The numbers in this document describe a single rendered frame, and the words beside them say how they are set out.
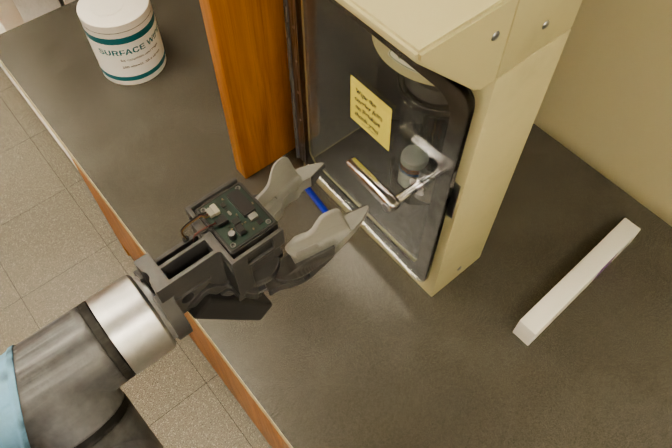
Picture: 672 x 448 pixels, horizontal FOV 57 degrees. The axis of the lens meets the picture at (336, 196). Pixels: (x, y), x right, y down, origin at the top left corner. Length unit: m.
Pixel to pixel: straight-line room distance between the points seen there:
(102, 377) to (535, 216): 0.77
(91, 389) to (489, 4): 0.43
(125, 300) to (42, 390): 0.09
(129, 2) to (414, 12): 0.81
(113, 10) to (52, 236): 1.24
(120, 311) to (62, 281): 1.70
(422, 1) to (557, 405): 0.64
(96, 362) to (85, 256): 1.72
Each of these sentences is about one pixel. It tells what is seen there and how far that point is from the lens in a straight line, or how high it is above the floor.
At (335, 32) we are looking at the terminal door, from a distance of 0.75.
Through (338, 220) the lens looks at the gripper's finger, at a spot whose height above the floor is 1.35.
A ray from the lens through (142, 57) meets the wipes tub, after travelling 1.25.
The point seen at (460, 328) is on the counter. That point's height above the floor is 0.94.
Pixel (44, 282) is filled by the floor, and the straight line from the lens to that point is 2.24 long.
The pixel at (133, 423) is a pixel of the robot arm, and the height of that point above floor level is 1.30.
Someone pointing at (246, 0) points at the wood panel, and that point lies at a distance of 0.86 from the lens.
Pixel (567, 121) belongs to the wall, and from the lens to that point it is 1.21.
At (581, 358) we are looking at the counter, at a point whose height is 0.94.
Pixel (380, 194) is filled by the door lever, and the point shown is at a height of 1.21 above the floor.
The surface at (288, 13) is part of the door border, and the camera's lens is 0.83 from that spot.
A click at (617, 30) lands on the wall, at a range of 1.07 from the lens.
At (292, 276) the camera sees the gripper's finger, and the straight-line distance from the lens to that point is 0.56.
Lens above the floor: 1.82
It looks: 56 degrees down
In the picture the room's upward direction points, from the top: straight up
